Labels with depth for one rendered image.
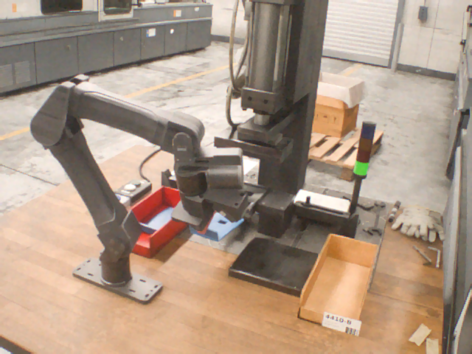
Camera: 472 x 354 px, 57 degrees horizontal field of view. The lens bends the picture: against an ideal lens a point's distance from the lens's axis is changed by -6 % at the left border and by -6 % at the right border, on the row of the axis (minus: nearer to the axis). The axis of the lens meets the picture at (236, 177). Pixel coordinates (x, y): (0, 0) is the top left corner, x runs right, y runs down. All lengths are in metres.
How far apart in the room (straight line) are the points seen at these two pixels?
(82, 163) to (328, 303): 0.58
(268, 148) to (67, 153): 0.48
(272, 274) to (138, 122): 0.45
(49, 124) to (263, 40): 0.51
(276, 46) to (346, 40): 9.40
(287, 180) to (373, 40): 9.02
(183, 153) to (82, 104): 0.20
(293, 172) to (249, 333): 0.64
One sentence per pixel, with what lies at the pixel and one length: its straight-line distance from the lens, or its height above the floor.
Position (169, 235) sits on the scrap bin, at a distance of 1.14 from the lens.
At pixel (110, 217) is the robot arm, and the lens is 0.91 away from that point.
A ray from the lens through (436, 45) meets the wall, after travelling 10.25.
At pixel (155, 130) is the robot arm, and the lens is 0.80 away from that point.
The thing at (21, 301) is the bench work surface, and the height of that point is 0.90.
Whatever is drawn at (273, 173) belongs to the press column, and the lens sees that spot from 1.42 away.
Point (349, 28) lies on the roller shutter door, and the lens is 10.42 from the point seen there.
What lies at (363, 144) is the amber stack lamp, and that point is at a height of 1.14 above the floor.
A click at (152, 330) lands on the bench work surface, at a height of 0.90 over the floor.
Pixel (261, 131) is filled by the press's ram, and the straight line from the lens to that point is 1.09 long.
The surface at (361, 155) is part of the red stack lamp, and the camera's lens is 1.25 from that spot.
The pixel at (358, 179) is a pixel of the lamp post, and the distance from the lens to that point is 1.28.
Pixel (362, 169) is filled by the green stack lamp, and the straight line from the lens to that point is 1.27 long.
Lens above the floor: 1.52
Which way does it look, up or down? 24 degrees down
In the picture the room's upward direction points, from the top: 5 degrees clockwise
